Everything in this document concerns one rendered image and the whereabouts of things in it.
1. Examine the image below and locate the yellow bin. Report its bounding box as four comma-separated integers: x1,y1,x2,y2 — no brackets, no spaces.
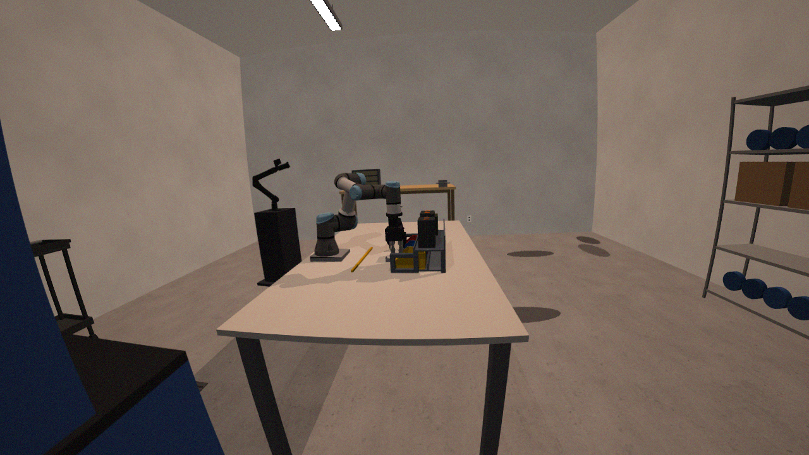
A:
396,246,427,269

